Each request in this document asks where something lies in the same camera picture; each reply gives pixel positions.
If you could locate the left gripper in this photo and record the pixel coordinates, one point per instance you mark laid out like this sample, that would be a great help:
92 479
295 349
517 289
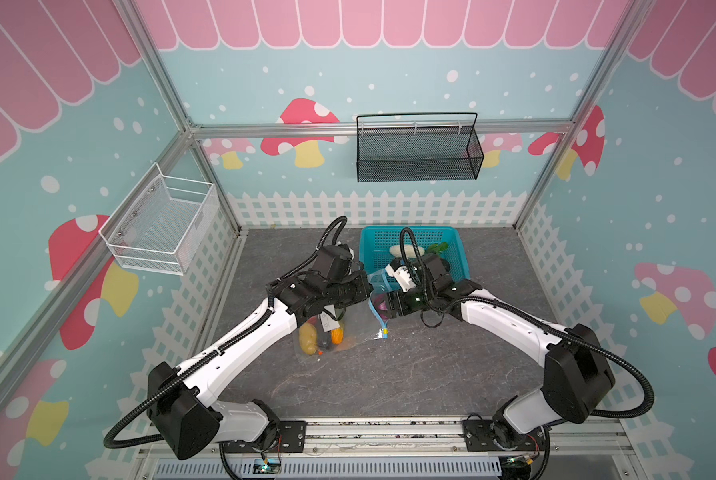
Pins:
364 287

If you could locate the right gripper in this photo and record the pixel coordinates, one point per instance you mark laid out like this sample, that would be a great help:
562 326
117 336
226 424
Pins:
398 300

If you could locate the white radish toy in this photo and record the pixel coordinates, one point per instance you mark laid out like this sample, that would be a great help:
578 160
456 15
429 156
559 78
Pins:
397 251

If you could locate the purple onion toy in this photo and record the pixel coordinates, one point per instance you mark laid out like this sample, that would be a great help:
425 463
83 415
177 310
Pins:
379 306

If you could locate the teal plastic basket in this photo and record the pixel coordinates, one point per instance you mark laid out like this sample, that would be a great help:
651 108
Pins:
376 241

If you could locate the clear zip top bag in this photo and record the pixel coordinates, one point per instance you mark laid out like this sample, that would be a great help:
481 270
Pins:
359 322

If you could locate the yellow potato toy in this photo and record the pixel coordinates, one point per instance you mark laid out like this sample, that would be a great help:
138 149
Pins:
308 339

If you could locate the orange carrot toy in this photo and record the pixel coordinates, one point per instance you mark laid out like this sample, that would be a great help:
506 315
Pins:
337 336

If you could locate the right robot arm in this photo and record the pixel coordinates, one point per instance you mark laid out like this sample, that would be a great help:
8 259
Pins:
577 370

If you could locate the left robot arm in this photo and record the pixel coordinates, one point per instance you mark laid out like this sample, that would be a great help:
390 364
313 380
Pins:
183 408

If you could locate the black mesh wall basket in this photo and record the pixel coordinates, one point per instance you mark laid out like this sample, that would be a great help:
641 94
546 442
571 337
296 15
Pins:
415 147

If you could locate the aluminium front rail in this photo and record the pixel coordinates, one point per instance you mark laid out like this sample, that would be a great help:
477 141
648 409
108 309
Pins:
444 435

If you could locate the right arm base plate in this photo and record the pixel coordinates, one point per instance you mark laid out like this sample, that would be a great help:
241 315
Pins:
487 435

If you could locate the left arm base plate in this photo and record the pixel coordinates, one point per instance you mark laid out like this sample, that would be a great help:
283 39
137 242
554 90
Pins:
284 437

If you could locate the white wire wall basket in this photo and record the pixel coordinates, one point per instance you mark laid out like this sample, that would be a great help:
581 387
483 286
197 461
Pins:
161 224

